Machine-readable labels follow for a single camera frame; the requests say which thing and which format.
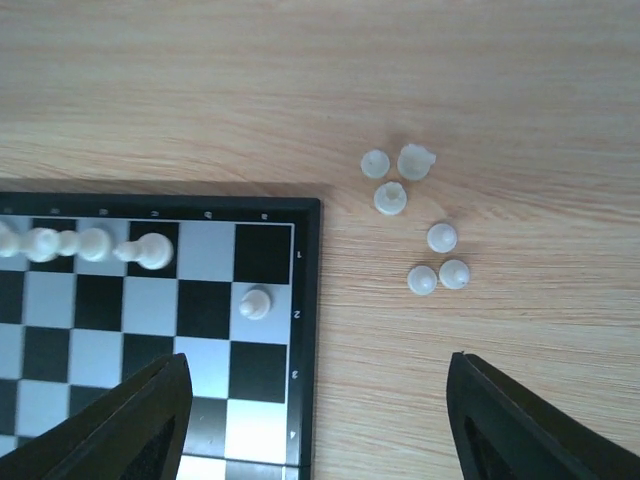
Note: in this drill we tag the white chess bishop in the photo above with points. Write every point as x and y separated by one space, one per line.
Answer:
152 251

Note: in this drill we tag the black and silver chessboard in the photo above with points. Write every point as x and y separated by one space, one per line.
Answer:
71 330

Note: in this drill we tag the white chess pawn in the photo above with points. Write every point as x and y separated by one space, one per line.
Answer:
256 303

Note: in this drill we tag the white chess queen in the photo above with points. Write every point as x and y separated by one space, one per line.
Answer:
37 245

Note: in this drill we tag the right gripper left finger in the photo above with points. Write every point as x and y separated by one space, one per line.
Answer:
135 431

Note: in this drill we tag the white chess king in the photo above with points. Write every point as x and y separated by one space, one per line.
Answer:
92 245

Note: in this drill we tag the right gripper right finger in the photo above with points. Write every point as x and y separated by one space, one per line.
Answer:
502 430

